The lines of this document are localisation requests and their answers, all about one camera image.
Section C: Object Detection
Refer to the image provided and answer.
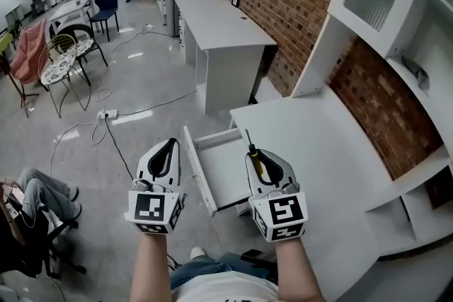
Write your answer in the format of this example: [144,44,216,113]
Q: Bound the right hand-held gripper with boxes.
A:
[244,148,307,243]

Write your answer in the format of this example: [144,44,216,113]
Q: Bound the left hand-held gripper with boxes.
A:
[124,137,187,236]

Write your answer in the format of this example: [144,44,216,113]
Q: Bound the black and yellow screwdriver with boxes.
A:
[244,128,265,176]

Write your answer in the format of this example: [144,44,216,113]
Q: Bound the white drawer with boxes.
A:
[182,125,256,219]

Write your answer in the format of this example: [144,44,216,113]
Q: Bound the person's left forearm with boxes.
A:
[128,231,171,302]

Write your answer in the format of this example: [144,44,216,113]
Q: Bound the person's right forearm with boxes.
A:
[273,236,326,302]

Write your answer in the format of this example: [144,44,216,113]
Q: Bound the white desk with hutch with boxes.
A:
[229,0,453,302]

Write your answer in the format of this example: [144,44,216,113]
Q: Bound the person's blue jeans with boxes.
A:
[169,251,280,291]

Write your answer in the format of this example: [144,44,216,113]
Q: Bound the person's white shirt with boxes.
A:
[172,270,285,302]

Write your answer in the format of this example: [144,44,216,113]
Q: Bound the black chair with floral cushion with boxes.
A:
[49,23,109,86]

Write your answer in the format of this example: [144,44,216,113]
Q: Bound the black office chair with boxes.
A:
[0,203,88,281]

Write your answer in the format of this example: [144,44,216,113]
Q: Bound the plain white desk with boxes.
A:
[173,0,278,115]

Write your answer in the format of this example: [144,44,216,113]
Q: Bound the blue chair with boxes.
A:
[86,0,120,43]

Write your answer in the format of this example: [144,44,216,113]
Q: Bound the pink cloth on stand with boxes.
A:
[0,18,49,119]

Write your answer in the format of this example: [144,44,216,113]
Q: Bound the grey crumpled cloth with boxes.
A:
[401,55,431,92]

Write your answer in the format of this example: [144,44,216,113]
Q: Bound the white table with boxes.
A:
[48,0,96,33]

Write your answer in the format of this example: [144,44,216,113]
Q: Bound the black power cable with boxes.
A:
[103,115,134,182]

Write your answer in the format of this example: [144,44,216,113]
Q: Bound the white floor cable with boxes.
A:
[49,89,197,178]

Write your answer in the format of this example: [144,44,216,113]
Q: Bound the wire chair with floral cushion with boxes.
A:
[37,34,93,119]

